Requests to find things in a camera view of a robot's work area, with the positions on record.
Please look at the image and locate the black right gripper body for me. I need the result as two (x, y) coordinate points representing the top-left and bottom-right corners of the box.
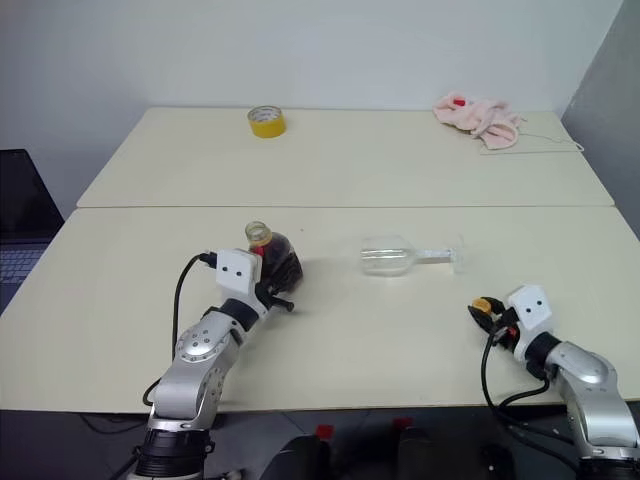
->
(491, 307), (523, 352)

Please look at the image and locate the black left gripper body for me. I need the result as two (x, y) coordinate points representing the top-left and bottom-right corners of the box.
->
(255, 280), (278, 316)

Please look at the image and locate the brown liquid bottle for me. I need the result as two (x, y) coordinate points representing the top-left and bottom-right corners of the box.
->
(244, 219), (305, 295)

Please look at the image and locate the clear wine glass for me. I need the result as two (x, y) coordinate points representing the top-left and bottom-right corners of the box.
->
(359, 232), (469, 278)

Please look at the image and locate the dark rounded shape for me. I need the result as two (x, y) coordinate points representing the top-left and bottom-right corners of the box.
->
(259, 433), (332, 480)

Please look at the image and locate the yellow tape roll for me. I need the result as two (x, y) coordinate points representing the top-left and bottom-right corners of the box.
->
(246, 104), (289, 140)

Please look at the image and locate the pink fluffy towel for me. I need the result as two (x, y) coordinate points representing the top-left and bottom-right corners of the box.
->
(432, 91), (526, 151)

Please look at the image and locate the dark laptop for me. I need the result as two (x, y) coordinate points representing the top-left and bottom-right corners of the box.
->
(0, 148), (67, 317)

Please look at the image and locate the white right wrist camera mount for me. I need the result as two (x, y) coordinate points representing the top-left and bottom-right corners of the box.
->
(506, 284), (554, 359)

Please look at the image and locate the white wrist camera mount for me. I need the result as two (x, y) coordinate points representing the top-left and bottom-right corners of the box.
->
(215, 247), (270, 319)
(506, 284), (554, 359)

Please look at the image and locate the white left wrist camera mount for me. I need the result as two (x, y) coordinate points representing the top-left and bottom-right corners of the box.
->
(215, 247), (270, 319)

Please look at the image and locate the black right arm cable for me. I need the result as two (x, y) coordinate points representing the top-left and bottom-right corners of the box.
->
(480, 327), (581, 451)

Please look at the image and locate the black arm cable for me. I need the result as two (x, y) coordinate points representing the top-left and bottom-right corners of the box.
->
(480, 327), (581, 451)
(142, 252), (218, 407)

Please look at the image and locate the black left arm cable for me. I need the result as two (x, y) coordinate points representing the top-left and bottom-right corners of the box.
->
(142, 252), (218, 407)

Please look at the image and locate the thin white cable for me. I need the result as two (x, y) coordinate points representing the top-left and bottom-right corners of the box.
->
(519, 130), (587, 154)

